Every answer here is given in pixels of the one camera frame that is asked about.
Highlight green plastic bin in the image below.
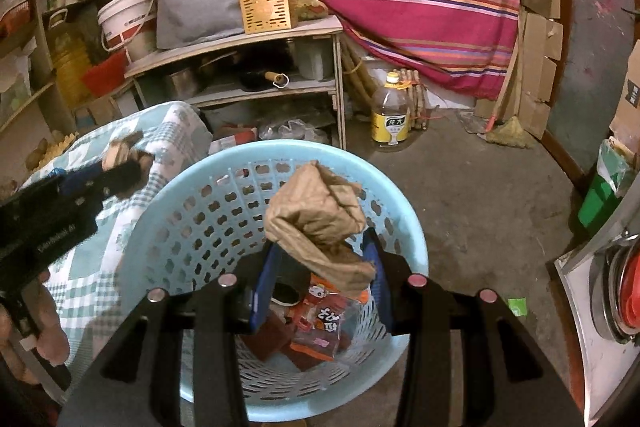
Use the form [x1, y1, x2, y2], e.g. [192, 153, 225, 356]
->
[577, 139, 636, 230]

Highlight brown paper bag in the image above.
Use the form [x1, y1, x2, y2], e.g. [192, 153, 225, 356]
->
[263, 160, 377, 295]

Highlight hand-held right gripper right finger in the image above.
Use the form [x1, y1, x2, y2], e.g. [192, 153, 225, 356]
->
[362, 229, 584, 427]

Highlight light blue plastic basket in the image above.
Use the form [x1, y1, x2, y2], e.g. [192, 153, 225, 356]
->
[117, 139, 430, 423]

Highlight bamboo poles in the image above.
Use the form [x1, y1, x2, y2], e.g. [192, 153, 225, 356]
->
[342, 39, 381, 108]

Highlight grey fabric cover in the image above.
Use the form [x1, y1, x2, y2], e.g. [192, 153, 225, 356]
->
[154, 0, 273, 50]

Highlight yellow egg tray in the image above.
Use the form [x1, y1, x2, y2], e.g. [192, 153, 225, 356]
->
[42, 134, 81, 158]

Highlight yellow chopstick holder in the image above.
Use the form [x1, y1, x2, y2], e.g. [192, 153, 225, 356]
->
[239, 0, 299, 35]

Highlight green checked tablecloth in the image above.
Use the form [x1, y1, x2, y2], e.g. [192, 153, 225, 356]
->
[22, 101, 213, 388]

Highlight red plastic basket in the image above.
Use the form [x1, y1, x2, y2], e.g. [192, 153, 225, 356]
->
[81, 52, 128, 98]

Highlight clear plastic bags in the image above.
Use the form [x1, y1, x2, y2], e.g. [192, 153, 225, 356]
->
[260, 117, 331, 142]

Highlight potato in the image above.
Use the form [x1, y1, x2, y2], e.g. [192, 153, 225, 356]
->
[25, 139, 51, 170]

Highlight cardboard box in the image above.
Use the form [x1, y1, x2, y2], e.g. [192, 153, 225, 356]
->
[75, 94, 123, 128]

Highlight yellow oil jug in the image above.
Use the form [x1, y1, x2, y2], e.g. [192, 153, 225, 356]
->
[50, 9, 91, 108]

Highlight dark brown paper scrap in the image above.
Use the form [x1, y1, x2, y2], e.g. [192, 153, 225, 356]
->
[100, 159, 143, 200]

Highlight steel basin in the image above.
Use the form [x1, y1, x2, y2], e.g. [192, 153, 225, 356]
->
[590, 234, 640, 343]

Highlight orange snack packet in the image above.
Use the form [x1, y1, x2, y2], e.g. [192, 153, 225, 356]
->
[290, 274, 371, 360]

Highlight flattened cardboard pieces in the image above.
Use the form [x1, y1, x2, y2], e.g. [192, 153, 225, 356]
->
[517, 0, 566, 140]

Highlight clear oil bottle yellow label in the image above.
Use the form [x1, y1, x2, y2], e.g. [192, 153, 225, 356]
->
[370, 72, 412, 152]

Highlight black pan wooden handle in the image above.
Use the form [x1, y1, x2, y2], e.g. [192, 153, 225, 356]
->
[240, 67, 291, 92]

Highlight grey plastic container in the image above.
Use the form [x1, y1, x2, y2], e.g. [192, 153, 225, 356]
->
[295, 38, 335, 80]

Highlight brown cardboard carton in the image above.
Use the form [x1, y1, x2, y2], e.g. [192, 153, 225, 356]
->
[607, 64, 640, 158]

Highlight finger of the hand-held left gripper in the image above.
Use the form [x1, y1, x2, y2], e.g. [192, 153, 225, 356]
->
[60, 179, 106, 216]
[50, 166, 106, 190]

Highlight white wooden shelf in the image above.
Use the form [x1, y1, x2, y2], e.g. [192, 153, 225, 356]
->
[122, 14, 348, 152]

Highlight person's left hand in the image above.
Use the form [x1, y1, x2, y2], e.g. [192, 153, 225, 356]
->
[0, 271, 71, 383]

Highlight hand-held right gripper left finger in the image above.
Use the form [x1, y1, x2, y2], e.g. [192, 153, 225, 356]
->
[62, 239, 282, 427]

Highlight bundle of wooden sticks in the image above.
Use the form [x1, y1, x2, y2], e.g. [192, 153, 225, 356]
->
[397, 69, 431, 132]

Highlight white plastic bucket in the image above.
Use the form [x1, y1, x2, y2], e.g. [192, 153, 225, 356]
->
[97, 0, 158, 62]

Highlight straw broom head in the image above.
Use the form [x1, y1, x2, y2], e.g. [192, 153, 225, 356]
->
[485, 116, 533, 150]

